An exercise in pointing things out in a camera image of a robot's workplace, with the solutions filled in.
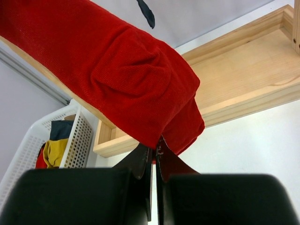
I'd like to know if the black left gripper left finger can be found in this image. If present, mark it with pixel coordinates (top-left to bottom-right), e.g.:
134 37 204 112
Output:
0 144 152 225

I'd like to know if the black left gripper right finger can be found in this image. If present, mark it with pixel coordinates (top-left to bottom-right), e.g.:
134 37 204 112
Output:
156 140 300 225

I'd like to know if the yellow sock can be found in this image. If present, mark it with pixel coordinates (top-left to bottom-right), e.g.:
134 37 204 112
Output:
43 138 68 168

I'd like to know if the red sock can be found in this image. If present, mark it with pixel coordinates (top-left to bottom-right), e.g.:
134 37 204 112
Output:
0 0 205 154

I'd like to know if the pile of socks in basket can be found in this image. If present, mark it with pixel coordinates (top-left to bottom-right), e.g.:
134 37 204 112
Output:
35 120 74 169

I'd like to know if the wooden hanger rack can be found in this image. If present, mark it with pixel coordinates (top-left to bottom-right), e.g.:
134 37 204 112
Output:
0 5 300 158

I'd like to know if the white plastic basket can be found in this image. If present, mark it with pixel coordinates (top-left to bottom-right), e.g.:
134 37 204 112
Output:
0 104 96 209

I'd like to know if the dark navy sock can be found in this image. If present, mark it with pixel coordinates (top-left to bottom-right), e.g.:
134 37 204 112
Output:
137 0 155 29

